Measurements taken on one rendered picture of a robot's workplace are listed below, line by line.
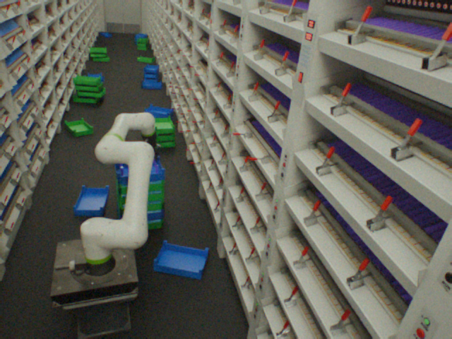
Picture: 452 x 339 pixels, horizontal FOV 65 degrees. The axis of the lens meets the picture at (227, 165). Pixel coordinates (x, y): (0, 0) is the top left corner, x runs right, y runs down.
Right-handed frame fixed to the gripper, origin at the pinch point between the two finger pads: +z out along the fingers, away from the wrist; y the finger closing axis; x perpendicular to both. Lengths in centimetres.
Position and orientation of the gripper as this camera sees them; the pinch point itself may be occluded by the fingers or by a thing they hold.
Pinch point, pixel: (154, 157)
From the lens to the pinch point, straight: 248.4
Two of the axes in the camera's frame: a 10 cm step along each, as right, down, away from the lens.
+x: 1.8, -7.8, 6.0
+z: -0.2, 6.1, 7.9
